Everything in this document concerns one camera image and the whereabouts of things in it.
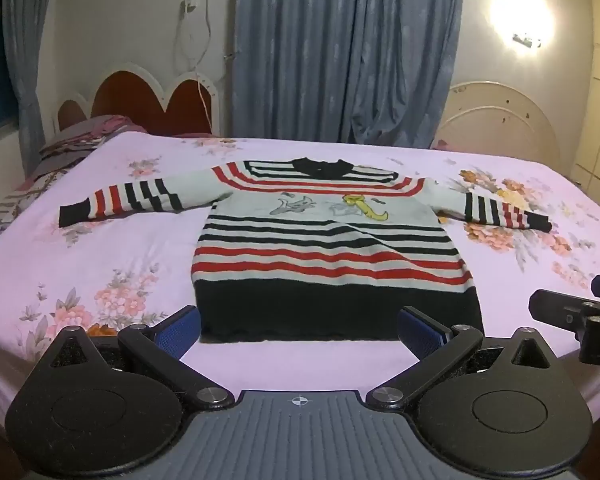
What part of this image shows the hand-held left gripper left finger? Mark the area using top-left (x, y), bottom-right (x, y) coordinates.
top-left (45, 305), bottom-right (236, 410)

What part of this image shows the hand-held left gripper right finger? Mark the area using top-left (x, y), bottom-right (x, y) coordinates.
top-left (365, 305), bottom-right (561, 410)

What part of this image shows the striped knit sweater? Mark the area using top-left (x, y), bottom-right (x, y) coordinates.
top-left (58, 157), bottom-right (553, 344)

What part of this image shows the pink floral bedsheet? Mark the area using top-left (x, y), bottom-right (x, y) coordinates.
top-left (0, 130), bottom-right (600, 433)

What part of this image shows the white round bed board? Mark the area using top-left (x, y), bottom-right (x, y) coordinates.
top-left (431, 81), bottom-right (564, 172)

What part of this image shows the pink pillow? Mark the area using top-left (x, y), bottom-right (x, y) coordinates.
top-left (40, 114), bottom-right (150, 163)

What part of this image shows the red headboard with white trim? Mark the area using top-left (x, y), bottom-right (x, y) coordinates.
top-left (55, 62), bottom-right (222, 137)

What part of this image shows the wide blue curtain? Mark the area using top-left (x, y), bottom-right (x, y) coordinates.
top-left (229, 0), bottom-right (467, 149)

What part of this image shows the narrow blue curtain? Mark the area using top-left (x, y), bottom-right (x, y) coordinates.
top-left (2, 0), bottom-right (72, 177)

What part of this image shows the white charger cable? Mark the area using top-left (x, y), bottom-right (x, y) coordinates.
top-left (174, 0), bottom-right (217, 133)

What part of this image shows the wall lamp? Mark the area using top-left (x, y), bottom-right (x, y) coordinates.
top-left (510, 31), bottom-right (544, 51)

